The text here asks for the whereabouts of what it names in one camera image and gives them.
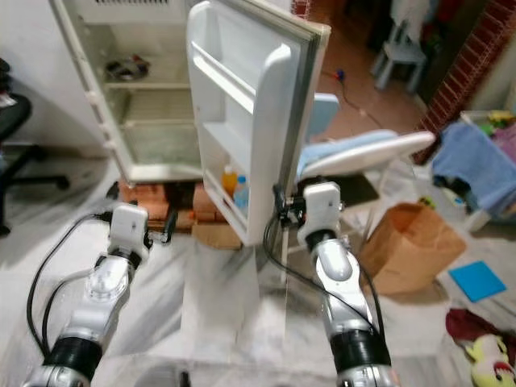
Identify red bricks under fridge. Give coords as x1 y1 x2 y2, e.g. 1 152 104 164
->
117 181 244 235

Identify white fridge door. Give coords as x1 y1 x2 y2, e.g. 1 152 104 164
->
185 0 331 268

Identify white fridge cabinet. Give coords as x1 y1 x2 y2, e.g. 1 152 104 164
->
48 0 214 185

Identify dark item on fridge shelf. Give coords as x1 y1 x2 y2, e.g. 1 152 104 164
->
106 53 151 82

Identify clear bottle with blue cap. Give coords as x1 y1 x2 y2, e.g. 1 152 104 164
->
233 175 251 214

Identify flat brown cardboard piece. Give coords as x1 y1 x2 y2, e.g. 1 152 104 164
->
193 222 243 250

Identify small orange drink bottle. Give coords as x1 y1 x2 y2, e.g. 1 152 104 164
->
221 164 240 199

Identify white and blue ironing board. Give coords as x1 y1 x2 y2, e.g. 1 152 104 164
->
281 93 437 285

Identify brown paper bag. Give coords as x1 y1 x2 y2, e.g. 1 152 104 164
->
358 202 469 296

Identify black office chair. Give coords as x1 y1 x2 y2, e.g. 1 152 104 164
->
0 60 70 236

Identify blue towel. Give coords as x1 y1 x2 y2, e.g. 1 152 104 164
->
431 121 516 217

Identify light blue kids chair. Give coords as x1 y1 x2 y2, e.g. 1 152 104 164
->
371 19 429 90

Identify flat blue square mat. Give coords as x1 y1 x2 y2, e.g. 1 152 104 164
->
447 260 509 304

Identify dark red cloth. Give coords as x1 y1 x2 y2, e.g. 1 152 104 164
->
445 307 516 347

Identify yellow green plush toy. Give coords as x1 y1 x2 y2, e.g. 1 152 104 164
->
463 334 516 387

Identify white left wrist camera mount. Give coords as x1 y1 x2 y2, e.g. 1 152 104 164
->
110 202 151 256

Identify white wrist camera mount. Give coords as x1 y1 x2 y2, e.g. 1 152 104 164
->
110 202 151 256
297 181 342 248

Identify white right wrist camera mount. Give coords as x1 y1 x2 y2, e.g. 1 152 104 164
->
297 181 342 248

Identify long black left arm cable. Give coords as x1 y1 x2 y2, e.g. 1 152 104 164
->
26 211 114 357

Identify short black left arm cable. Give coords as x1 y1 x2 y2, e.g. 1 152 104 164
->
41 269 91 349

